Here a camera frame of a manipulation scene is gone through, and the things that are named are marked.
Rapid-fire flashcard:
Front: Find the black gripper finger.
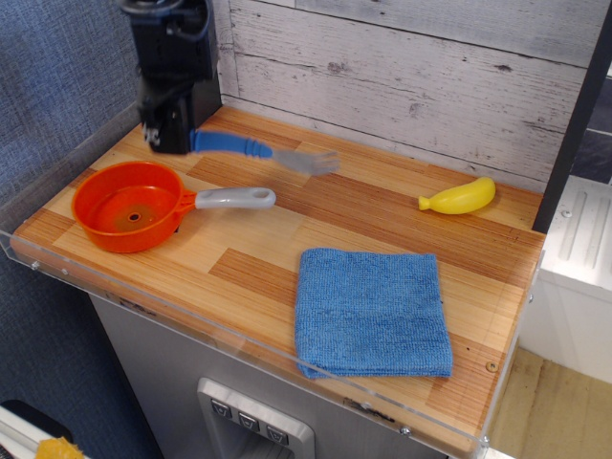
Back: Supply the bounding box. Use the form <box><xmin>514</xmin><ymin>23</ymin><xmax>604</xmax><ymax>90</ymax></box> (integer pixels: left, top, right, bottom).
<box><xmin>158</xmin><ymin>93</ymin><xmax>193</xmax><ymax>154</ymax></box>
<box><xmin>137</xmin><ymin>95</ymin><xmax>165</xmax><ymax>148</ymax></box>

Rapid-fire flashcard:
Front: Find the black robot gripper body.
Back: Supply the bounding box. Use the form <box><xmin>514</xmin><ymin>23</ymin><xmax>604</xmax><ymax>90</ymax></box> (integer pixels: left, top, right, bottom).
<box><xmin>119</xmin><ymin>1</ymin><xmax>218</xmax><ymax>103</ymax></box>

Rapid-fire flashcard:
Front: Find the blue handled metal fork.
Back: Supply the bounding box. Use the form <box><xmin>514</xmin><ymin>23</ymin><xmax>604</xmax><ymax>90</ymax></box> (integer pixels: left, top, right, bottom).
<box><xmin>190</xmin><ymin>129</ymin><xmax>340</xmax><ymax>176</ymax></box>

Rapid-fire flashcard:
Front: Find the yellow toy banana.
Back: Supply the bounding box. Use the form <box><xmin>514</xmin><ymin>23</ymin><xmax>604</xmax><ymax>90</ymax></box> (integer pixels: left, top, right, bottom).
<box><xmin>418</xmin><ymin>177</ymin><xmax>496</xmax><ymax>215</ymax></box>

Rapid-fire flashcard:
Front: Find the clear acrylic table guard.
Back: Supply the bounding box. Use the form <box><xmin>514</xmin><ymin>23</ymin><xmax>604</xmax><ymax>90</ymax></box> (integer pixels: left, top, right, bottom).
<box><xmin>7</xmin><ymin>213</ymin><xmax>544</xmax><ymax>458</ymax></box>

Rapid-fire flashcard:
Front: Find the blue folded cloth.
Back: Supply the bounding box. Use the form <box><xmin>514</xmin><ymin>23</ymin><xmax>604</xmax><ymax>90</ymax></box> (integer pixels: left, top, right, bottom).
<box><xmin>295</xmin><ymin>249</ymin><xmax>453</xmax><ymax>379</ymax></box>

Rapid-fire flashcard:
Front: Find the silver toy dispenser panel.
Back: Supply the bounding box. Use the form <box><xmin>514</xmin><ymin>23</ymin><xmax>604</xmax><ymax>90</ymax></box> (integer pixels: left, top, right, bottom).
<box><xmin>197</xmin><ymin>378</ymin><xmax>316</xmax><ymax>458</ymax></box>

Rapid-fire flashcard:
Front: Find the white toy sink unit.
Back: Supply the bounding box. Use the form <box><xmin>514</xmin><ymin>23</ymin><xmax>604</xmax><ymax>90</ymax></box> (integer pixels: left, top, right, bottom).
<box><xmin>519</xmin><ymin>176</ymin><xmax>611</xmax><ymax>383</ymax></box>

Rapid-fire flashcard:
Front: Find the orange toy pan grey handle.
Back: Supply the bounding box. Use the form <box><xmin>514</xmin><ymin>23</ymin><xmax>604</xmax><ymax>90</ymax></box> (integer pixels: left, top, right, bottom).
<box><xmin>72</xmin><ymin>162</ymin><xmax>276</xmax><ymax>253</ymax></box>

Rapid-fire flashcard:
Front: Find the dark grey right post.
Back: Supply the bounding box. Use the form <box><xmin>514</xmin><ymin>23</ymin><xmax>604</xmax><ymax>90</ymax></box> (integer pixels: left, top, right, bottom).
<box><xmin>532</xmin><ymin>1</ymin><xmax>611</xmax><ymax>234</ymax></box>

